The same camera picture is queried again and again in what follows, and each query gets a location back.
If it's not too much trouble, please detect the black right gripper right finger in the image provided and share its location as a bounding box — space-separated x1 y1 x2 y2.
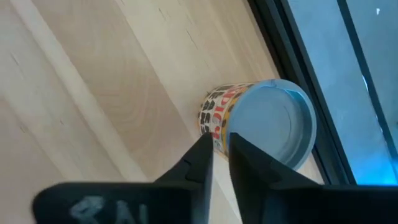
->
229 133 398 224

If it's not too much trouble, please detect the can with red black letters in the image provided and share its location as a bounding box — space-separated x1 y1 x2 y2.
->
198 78 318 172

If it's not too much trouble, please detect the black aluminium table frame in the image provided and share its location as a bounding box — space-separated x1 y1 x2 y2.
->
247 0 358 186

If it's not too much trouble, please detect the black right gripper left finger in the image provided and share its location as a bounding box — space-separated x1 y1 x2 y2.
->
30 132 215 224

